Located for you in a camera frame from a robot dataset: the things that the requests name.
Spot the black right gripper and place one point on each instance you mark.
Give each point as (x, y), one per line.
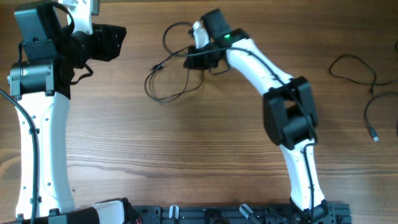
(196, 61)

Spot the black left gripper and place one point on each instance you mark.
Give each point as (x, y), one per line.
(109, 48)

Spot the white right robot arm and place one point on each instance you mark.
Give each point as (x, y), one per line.
(289, 113)

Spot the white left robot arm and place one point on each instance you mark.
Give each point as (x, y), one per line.
(58, 37)

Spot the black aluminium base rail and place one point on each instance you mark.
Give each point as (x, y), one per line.
(217, 214)

